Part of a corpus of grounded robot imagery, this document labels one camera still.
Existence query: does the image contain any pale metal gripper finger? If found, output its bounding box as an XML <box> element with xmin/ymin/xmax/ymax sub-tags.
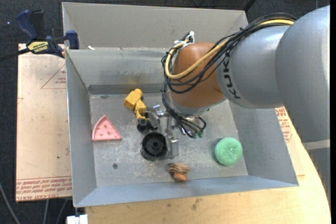
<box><xmin>146</xmin><ymin>104</ymin><xmax>165</xmax><ymax>130</ymax></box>
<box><xmin>166</xmin><ymin>136</ymin><xmax>180</xmax><ymax>159</ymax></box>

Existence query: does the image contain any black round plastic wheel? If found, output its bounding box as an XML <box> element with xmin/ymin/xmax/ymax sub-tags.
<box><xmin>140</xmin><ymin>131</ymin><xmax>169</xmax><ymax>162</ymax></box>

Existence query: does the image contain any brown and orange toy food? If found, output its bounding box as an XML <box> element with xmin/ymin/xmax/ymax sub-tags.
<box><xmin>167</xmin><ymin>162</ymin><xmax>191</xmax><ymax>183</ymax></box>

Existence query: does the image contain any yellow toy vehicle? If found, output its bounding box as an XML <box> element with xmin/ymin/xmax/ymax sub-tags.
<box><xmin>123</xmin><ymin>88</ymin><xmax>151</xmax><ymax>132</ymax></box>

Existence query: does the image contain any pink watermelon slice toy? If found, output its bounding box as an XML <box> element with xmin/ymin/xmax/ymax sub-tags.
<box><xmin>91</xmin><ymin>114</ymin><xmax>123</xmax><ymax>142</ymax></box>

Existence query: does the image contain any green round sponge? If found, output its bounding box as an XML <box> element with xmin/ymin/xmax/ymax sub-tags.
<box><xmin>214</xmin><ymin>136</ymin><xmax>244</xmax><ymax>167</ymax></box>

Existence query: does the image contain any grey metal bin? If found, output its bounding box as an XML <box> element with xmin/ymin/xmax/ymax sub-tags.
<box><xmin>61</xmin><ymin>2</ymin><xmax>299</xmax><ymax>208</ymax></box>

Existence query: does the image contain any brown cardboard board, red print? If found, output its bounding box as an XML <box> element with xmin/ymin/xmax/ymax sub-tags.
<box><xmin>15</xmin><ymin>43</ymin><xmax>307</xmax><ymax>202</ymax></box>

